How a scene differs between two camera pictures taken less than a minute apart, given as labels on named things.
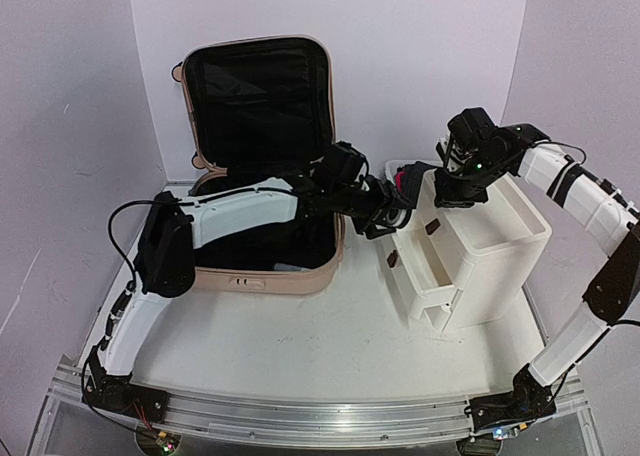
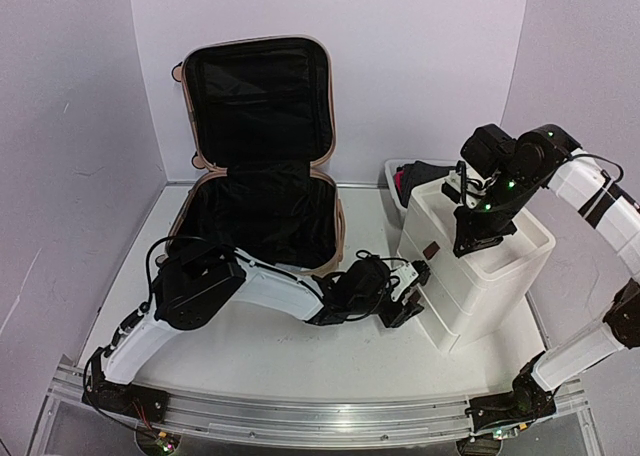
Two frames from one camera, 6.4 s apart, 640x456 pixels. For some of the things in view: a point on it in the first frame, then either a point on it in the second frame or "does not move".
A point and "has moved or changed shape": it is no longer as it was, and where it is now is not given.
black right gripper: x=445 y=199 to x=475 y=237
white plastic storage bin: x=497 y=254 has moved or changed shape
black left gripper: x=388 y=198 to x=403 y=314
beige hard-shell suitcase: x=256 y=109 does not move
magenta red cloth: x=398 y=179 does not move
